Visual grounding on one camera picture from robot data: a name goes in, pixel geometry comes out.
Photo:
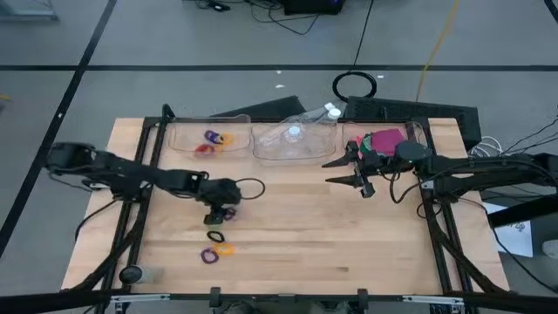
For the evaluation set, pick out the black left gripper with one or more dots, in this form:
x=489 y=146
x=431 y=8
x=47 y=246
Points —
x=220 y=192

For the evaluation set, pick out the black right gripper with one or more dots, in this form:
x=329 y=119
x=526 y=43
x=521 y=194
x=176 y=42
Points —
x=370 y=163

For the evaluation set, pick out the pink cloth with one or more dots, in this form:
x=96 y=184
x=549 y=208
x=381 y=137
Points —
x=355 y=141

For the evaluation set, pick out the light green cloth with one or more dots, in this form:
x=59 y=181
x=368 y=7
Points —
x=369 y=140

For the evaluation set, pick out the magenta cloth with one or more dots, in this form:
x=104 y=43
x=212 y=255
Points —
x=387 y=140

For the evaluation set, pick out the yellow coil wristband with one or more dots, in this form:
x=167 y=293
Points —
x=230 y=139
x=219 y=249

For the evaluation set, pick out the clear bottle white cap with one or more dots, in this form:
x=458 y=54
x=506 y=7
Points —
x=334 y=113
x=328 y=106
x=294 y=131

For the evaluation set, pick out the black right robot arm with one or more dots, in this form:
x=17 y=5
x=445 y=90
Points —
x=479 y=170

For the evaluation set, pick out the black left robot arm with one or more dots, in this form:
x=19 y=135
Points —
x=131 y=172

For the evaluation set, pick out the clear plastic bin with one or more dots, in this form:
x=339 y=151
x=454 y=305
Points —
x=305 y=148
x=183 y=139
x=349 y=131

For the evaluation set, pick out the black coil wristband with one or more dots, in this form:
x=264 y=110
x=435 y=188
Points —
x=209 y=236

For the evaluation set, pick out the flat black panel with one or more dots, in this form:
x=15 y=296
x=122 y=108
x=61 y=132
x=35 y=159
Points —
x=270 y=109

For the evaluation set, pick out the large black case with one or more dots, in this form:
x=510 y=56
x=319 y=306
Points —
x=436 y=114

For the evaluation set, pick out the black-capped cylinder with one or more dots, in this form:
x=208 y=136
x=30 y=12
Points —
x=130 y=275

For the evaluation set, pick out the black equipment box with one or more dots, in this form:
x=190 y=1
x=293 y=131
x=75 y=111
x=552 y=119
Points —
x=314 y=5

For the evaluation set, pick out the black power adapter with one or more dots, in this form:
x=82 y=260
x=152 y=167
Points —
x=218 y=6

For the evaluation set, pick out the black metal beam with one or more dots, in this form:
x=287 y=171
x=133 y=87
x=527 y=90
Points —
x=523 y=216

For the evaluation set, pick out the white paper sheet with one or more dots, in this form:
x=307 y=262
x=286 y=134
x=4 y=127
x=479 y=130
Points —
x=516 y=237

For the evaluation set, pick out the grey metal platform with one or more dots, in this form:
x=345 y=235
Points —
x=26 y=11

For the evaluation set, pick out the black frame clamp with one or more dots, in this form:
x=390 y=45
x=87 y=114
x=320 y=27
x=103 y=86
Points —
x=362 y=298
x=215 y=297

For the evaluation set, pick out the black metal rig frame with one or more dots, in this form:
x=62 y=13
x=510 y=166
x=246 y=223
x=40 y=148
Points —
x=196 y=298

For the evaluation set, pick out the silver metal bracket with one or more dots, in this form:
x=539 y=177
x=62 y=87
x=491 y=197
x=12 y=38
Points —
x=139 y=298
x=433 y=299

